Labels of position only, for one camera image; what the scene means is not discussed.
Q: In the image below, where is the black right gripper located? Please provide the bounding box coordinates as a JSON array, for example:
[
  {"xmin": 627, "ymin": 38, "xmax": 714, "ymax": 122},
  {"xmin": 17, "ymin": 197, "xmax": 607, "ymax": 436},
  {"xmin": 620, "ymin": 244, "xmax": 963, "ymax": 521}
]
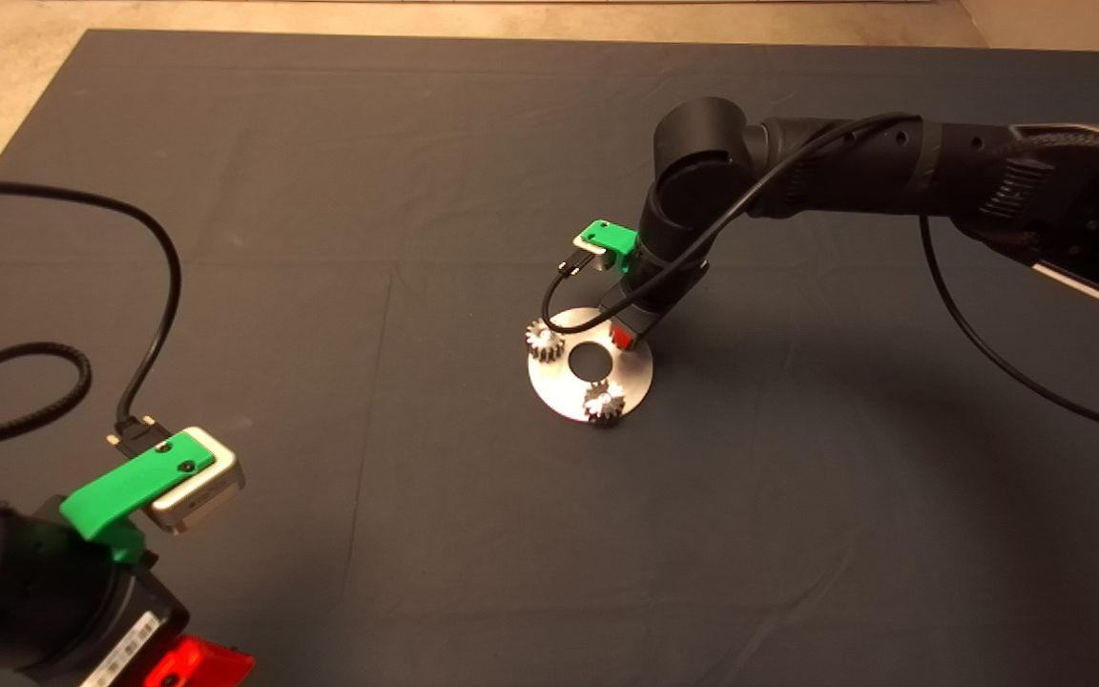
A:
[{"xmin": 599, "ymin": 248, "xmax": 711, "ymax": 352}]

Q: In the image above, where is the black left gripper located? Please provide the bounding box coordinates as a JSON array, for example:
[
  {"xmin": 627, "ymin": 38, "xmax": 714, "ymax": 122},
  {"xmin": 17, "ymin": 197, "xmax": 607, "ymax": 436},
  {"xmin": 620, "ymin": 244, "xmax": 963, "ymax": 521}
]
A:
[{"xmin": 0, "ymin": 496, "xmax": 257, "ymax": 687}]

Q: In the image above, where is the small steel planetary gear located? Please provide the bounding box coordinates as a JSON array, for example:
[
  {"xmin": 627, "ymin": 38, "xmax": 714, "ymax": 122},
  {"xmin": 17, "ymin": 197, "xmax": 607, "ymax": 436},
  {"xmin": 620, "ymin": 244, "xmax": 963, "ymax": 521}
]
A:
[
  {"xmin": 525, "ymin": 319, "xmax": 567, "ymax": 364},
  {"xmin": 583, "ymin": 379, "xmax": 628, "ymax": 427}
]

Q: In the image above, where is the round metal carrier plate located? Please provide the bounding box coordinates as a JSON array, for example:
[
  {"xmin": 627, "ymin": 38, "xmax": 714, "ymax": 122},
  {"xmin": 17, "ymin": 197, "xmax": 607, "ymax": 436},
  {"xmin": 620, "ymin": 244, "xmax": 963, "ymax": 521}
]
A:
[{"xmin": 528, "ymin": 306, "xmax": 654, "ymax": 423}]

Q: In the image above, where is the dark grey table cloth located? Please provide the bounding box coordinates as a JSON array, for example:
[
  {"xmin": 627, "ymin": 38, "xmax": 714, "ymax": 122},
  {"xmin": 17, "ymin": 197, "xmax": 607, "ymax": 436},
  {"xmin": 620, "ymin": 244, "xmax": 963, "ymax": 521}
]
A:
[{"xmin": 0, "ymin": 31, "xmax": 1099, "ymax": 687}]

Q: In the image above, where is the right green camera mount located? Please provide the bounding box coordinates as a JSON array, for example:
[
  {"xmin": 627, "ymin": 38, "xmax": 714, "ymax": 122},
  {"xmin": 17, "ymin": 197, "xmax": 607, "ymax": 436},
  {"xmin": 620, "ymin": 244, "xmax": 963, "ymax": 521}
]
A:
[{"xmin": 580, "ymin": 220, "xmax": 641, "ymax": 278}]

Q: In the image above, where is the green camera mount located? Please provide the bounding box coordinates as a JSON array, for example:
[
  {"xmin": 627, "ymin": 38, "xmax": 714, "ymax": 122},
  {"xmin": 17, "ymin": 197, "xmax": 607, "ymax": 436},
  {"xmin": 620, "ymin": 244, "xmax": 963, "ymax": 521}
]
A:
[
  {"xmin": 580, "ymin": 220, "xmax": 641, "ymax": 278},
  {"xmin": 59, "ymin": 429, "xmax": 217, "ymax": 566}
]

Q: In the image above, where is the right silver camera box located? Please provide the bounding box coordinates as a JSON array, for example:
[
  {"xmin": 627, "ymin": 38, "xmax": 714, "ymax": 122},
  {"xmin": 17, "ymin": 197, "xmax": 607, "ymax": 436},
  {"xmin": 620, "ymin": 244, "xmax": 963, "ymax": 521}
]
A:
[{"xmin": 572, "ymin": 232, "xmax": 612, "ymax": 273}]

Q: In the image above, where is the silver camera box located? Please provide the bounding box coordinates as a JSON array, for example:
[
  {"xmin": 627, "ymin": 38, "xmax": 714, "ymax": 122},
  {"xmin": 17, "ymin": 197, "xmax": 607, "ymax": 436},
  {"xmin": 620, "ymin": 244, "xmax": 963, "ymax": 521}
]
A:
[
  {"xmin": 572, "ymin": 232, "xmax": 612, "ymax": 273},
  {"xmin": 147, "ymin": 427, "xmax": 246, "ymax": 535}
]

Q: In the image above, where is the right thin black cable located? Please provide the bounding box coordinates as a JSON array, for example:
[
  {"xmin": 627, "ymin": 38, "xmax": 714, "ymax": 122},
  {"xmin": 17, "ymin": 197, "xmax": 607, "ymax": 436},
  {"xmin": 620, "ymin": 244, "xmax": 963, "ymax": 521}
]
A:
[{"xmin": 540, "ymin": 113, "xmax": 1099, "ymax": 445}]

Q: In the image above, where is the thin black cable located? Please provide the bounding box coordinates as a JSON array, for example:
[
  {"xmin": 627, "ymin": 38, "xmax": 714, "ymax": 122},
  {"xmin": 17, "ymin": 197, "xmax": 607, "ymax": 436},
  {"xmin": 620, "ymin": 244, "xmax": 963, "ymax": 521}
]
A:
[
  {"xmin": 0, "ymin": 181, "xmax": 182, "ymax": 449},
  {"xmin": 540, "ymin": 113, "xmax": 1099, "ymax": 445}
]

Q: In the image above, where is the left silver camera box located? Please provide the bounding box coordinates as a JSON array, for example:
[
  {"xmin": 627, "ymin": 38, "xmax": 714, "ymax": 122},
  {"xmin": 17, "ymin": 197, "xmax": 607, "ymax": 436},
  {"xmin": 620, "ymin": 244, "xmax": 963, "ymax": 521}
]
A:
[{"xmin": 147, "ymin": 427, "xmax": 246, "ymax": 535}]

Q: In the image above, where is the left green camera mount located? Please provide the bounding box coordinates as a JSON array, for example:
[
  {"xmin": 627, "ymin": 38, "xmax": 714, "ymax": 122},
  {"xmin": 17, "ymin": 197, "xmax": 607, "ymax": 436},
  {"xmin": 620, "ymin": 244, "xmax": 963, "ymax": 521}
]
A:
[{"xmin": 59, "ymin": 429, "xmax": 217, "ymax": 566}]

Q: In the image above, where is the left braided black cable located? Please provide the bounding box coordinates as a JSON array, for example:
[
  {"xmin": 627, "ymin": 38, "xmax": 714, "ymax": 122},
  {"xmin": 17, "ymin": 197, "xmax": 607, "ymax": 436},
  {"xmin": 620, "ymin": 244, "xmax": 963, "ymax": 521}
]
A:
[{"xmin": 0, "ymin": 342, "xmax": 93, "ymax": 457}]

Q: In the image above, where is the left thin black cable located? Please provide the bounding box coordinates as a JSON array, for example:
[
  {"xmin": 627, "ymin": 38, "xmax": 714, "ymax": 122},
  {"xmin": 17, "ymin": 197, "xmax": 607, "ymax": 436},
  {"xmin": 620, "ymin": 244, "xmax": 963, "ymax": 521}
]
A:
[{"xmin": 0, "ymin": 181, "xmax": 182, "ymax": 449}]

